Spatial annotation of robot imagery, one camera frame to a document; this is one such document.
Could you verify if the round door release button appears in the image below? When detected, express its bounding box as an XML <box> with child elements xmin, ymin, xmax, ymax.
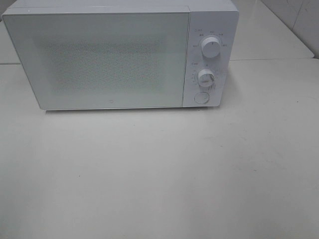
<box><xmin>194</xmin><ymin>92</ymin><xmax>209</xmax><ymax>104</ymax></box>

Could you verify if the white microwave knob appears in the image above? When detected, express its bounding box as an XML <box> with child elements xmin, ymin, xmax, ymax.
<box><xmin>198</xmin><ymin>69</ymin><xmax>215</xmax><ymax>88</ymax></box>
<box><xmin>201</xmin><ymin>36</ymin><xmax>221</xmax><ymax>58</ymax></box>

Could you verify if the white microwave door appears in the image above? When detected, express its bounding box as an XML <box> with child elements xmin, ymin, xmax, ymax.
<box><xmin>4</xmin><ymin>12</ymin><xmax>189</xmax><ymax>110</ymax></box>

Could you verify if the white microwave oven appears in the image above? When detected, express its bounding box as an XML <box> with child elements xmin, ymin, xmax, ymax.
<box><xmin>1</xmin><ymin>0</ymin><xmax>239</xmax><ymax>109</ymax></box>

